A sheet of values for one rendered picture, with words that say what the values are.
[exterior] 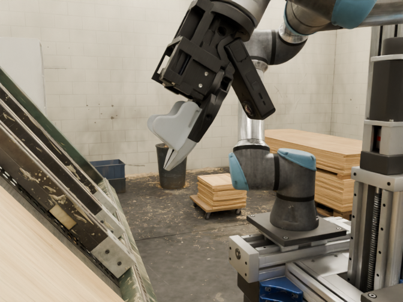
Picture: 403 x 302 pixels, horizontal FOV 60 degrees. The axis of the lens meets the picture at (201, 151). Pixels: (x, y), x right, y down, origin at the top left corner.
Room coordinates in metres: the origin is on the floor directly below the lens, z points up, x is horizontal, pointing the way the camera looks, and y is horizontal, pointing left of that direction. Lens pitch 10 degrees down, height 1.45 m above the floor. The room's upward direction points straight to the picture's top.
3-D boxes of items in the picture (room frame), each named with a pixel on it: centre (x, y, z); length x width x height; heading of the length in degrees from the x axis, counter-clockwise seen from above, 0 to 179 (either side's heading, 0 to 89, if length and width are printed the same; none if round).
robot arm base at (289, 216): (1.06, -0.29, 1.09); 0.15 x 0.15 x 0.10
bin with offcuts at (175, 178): (5.26, 0.45, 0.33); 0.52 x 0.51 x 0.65; 21
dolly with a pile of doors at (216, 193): (4.12, -0.19, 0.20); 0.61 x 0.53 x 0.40; 21
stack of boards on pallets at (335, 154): (4.98, -1.58, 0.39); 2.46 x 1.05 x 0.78; 21
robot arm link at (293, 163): (1.06, -0.29, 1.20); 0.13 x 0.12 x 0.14; 87
